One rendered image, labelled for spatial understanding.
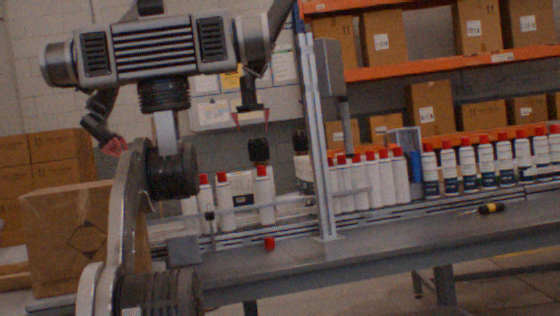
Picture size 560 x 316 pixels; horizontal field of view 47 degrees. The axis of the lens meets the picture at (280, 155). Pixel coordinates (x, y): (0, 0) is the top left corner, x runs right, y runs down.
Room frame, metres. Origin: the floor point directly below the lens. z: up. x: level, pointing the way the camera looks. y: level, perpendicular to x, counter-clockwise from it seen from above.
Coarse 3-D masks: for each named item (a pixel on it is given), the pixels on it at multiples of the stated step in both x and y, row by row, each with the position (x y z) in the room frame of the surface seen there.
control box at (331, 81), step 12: (324, 48) 2.06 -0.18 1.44; (336, 48) 2.17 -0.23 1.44; (324, 60) 2.06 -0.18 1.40; (336, 60) 2.15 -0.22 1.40; (324, 72) 2.07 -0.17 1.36; (336, 72) 2.14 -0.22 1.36; (324, 84) 2.07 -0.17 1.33; (336, 84) 2.12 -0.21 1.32; (324, 96) 2.07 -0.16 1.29; (336, 96) 2.12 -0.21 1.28
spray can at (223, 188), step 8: (224, 176) 2.15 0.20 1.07; (224, 184) 2.14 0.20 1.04; (224, 192) 2.14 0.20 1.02; (224, 200) 2.14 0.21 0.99; (224, 208) 2.14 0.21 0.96; (224, 216) 2.14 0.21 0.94; (232, 216) 2.15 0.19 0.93; (224, 224) 2.14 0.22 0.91; (232, 224) 2.15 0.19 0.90; (224, 232) 2.14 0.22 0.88
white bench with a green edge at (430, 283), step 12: (516, 168) 3.59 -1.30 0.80; (480, 180) 3.38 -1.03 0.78; (516, 180) 3.44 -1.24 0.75; (540, 264) 3.76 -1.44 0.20; (552, 264) 3.75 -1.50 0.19; (420, 276) 3.85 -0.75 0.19; (456, 276) 3.74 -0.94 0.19; (468, 276) 3.74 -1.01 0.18; (480, 276) 3.74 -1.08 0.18; (492, 276) 3.74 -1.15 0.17; (420, 288) 4.04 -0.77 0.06; (432, 288) 3.56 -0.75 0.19
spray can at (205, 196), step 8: (200, 176) 2.14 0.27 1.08; (200, 184) 2.14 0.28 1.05; (200, 192) 2.14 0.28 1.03; (208, 192) 2.14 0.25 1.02; (200, 200) 2.14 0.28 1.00; (208, 200) 2.14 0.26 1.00; (200, 208) 2.14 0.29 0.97; (208, 224) 2.13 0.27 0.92; (216, 224) 2.15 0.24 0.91; (208, 232) 2.13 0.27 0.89; (216, 232) 2.15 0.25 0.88
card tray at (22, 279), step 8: (8, 264) 2.14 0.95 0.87; (16, 264) 2.15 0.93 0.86; (24, 264) 2.15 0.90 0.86; (0, 272) 2.14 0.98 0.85; (8, 272) 2.14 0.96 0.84; (16, 272) 2.15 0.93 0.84; (24, 272) 2.15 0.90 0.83; (0, 280) 1.90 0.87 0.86; (8, 280) 1.90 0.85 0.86; (16, 280) 1.91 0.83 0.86; (24, 280) 1.91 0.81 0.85; (0, 288) 1.90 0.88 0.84; (8, 288) 1.90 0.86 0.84; (16, 288) 1.91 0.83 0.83
